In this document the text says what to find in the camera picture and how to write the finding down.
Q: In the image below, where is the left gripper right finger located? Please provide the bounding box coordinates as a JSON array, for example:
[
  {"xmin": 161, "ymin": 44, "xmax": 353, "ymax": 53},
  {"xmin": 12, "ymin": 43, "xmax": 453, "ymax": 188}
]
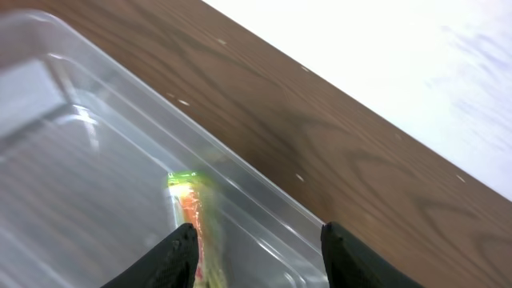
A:
[{"xmin": 320, "ymin": 222, "xmax": 422, "ymax": 288}]

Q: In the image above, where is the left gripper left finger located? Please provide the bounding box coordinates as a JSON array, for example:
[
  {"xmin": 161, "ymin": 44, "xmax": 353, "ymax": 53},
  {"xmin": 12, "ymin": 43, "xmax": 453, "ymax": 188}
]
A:
[{"xmin": 102, "ymin": 223, "xmax": 199, "ymax": 288}]

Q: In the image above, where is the green orange snack wrapper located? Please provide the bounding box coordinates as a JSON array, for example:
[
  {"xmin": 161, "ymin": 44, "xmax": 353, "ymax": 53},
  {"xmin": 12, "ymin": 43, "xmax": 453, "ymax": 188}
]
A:
[{"xmin": 166, "ymin": 171, "xmax": 227, "ymax": 288}]

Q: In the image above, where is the clear plastic bin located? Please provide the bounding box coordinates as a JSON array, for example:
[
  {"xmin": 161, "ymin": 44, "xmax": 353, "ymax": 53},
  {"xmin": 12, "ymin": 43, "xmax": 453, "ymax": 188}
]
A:
[{"xmin": 1, "ymin": 10, "xmax": 328, "ymax": 287}]

